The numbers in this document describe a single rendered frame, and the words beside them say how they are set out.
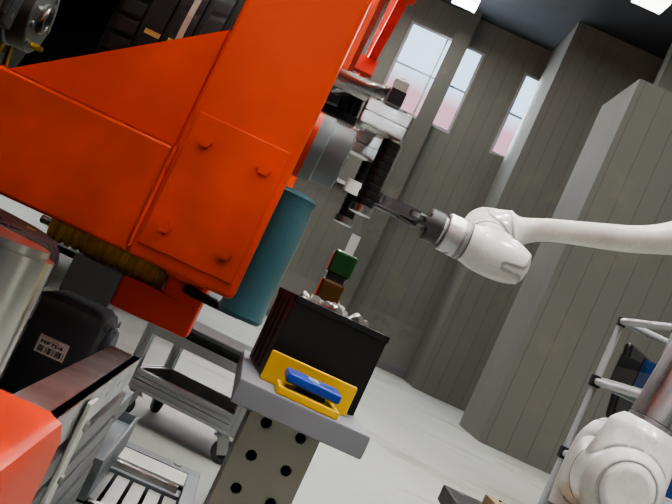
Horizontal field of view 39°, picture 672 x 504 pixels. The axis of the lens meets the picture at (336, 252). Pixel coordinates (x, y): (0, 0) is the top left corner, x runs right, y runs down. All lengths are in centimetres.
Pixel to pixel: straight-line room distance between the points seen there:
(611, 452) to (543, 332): 787
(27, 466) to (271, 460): 105
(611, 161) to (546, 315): 170
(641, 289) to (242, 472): 887
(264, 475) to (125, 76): 58
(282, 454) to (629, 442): 84
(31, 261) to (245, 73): 114
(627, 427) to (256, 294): 75
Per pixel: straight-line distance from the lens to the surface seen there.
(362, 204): 172
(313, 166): 186
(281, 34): 136
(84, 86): 138
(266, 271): 174
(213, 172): 132
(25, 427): 24
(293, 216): 174
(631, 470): 186
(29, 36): 199
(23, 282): 23
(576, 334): 981
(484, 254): 208
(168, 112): 136
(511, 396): 970
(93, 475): 172
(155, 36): 162
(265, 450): 127
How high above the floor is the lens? 57
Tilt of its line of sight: 3 degrees up
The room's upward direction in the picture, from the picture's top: 25 degrees clockwise
